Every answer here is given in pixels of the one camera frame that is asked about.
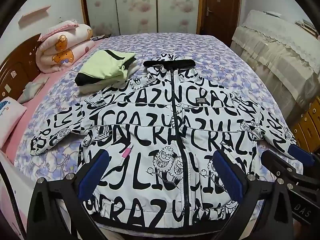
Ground grey cloth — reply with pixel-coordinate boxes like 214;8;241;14
19;81;42;104

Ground floral wardrobe doors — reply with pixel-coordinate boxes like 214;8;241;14
80;0;208;37

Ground pink lace-trimmed pillow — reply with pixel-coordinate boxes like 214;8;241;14
37;19;78;42

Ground purple floral fleece blanket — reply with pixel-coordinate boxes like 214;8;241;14
14;34;300;230

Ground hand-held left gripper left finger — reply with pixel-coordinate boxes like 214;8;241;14
26;150;110;240

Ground pink printed pillow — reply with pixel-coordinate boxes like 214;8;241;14
0;96;27;148

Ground pink bed sheet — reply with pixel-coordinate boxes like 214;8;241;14
5;40;103;160

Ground white black lettered jacket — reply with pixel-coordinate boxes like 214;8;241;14
29;52;298;227

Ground wooden drawer cabinet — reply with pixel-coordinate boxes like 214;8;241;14
291;102;320;153

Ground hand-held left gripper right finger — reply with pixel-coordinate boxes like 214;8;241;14
212;149;294;240

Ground brown wooden door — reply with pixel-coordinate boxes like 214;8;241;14
205;0;238;33

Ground wooden headboard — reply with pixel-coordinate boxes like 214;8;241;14
0;34;44;103

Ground rolled pink bear-print quilt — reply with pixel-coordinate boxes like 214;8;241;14
36;23;94;74

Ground folded light green clothes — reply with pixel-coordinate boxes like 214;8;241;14
74;49;137;88

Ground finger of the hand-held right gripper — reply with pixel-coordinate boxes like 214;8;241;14
261;150;320;193
287;144;320;168

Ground lace-covered furniture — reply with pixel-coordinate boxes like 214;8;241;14
230;9;320;120

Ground pink wall shelf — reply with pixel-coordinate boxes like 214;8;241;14
18;5;52;25

